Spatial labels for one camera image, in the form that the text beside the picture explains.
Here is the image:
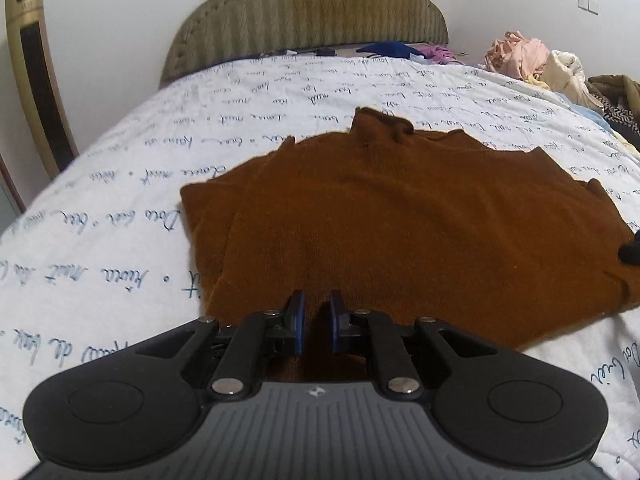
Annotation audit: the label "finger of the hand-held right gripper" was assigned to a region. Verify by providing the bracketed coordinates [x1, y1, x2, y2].
[617, 229, 640, 264]

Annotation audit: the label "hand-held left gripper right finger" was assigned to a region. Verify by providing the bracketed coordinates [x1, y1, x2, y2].
[327, 290, 476, 399]

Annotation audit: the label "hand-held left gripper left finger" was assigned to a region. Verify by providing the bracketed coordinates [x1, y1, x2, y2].
[170, 290, 306, 399]

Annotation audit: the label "brown knit sweater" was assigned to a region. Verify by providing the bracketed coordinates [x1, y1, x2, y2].
[180, 106, 640, 386]

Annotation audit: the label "pink clothes pile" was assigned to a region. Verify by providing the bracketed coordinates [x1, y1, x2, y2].
[484, 30, 552, 84]

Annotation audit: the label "light blue cloth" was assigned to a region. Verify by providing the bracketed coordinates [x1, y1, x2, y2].
[570, 102, 607, 124]

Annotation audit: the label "dark patterned cloth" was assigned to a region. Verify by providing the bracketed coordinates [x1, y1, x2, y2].
[585, 74, 640, 154]

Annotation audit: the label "cream quilted garment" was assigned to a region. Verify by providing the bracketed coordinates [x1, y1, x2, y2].
[525, 51, 601, 111]

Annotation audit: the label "white script printed blanket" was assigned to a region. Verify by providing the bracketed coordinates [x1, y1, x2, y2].
[0, 52, 640, 480]

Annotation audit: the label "purple cloth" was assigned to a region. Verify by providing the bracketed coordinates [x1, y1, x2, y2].
[407, 44, 455, 65]

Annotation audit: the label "dark blue cloth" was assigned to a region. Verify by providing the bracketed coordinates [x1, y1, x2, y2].
[356, 41, 412, 59]

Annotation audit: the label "olive padded headboard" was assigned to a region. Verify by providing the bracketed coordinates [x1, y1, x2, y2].
[159, 0, 449, 89]

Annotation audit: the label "gold tower air conditioner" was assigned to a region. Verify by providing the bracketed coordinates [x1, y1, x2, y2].
[5, 0, 80, 179]

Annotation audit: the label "brown wooden door frame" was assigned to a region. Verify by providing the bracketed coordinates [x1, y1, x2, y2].
[0, 154, 27, 214]

